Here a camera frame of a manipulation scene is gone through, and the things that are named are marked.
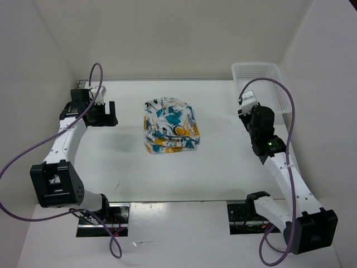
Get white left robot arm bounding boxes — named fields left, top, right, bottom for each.
left=30, top=86, right=118, bottom=223

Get white plastic basket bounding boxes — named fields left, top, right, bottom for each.
left=231, top=62, right=292, bottom=114

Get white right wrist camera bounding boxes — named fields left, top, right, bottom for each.
left=238, top=90, right=259, bottom=116

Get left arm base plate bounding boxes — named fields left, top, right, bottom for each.
left=76, top=203, right=131, bottom=238

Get colourful patterned shorts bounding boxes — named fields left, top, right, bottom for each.
left=143, top=97, right=200, bottom=154

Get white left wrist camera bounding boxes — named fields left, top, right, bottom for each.
left=89, top=86, right=107, bottom=105

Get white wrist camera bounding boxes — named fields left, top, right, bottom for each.
left=238, top=90, right=259, bottom=116
left=89, top=86, right=107, bottom=105

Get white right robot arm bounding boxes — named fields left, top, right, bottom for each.
left=238, top=104, right=338, bottom=255

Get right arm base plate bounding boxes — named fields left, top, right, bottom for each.
left=226, top=200, right=271, bottom=235

